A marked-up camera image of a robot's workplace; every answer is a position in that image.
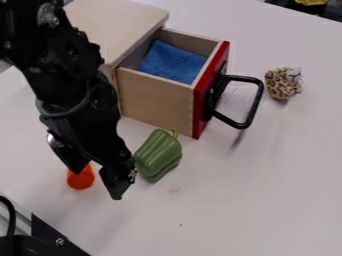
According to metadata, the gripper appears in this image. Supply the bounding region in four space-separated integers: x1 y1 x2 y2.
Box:
38 71 139 201

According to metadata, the drawer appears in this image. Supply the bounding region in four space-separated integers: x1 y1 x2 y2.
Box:
114 27 266 141

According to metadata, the orange toy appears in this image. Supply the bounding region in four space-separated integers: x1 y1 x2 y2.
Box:
65 163 97 191

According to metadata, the green toy pepper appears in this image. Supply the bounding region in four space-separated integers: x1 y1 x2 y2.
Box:
132 128 185 184

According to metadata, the blue cloth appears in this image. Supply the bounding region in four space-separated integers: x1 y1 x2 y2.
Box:
136 39 210 86

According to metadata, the cabinet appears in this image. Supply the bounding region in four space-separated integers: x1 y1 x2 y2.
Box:
61 0 171 88

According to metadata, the spotted plush toy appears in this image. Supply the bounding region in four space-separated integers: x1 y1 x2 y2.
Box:
263 67 305 101

